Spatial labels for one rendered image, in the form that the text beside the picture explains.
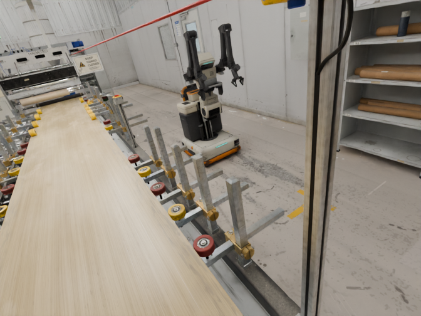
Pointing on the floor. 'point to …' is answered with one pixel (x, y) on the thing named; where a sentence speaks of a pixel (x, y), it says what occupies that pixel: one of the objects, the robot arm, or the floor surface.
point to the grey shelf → (397, 130)
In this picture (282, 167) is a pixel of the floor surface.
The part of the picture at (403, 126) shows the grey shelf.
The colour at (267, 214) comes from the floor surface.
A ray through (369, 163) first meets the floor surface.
